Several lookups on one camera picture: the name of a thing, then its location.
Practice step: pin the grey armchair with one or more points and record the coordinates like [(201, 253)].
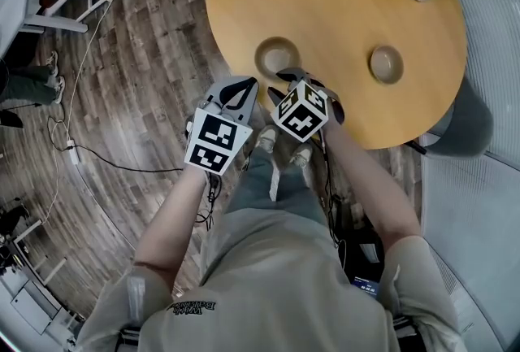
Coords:
[(471, 127)]

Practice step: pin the phone with blue screen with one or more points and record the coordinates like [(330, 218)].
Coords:
[(367, 285)]

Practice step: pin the black oval object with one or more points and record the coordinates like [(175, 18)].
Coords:
[(10, 118)]

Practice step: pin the white window blinds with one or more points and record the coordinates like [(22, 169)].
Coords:
[(487, 57)]

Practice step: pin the person's shoe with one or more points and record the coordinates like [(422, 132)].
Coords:
[(266, 137), (53, 59), (302, 155), (60, 90)]

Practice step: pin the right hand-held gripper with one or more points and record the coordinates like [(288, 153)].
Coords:
[(300, 114)]

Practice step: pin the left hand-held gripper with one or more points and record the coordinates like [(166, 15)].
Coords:
[(215, 135)]

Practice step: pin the person's right shoe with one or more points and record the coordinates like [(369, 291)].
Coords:
[(302, 155)]

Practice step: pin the white power strip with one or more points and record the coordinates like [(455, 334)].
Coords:
[(73, 153)]

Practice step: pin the person's left shoe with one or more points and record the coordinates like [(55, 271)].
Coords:
[(266, 137)]

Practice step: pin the brown ceramic bowl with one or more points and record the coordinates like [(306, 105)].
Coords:
[(272, 53), (386, 63)]

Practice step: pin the person's grey t-shirt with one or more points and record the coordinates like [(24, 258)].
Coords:
[(276, 281)]

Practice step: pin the person's right forearm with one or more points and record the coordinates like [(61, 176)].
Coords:
[(373, 188)]

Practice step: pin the person's left forearm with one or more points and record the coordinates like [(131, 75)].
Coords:
[(174, 228)]

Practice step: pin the person's grey-blue trousers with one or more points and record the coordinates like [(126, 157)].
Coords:
[(260, 188)]

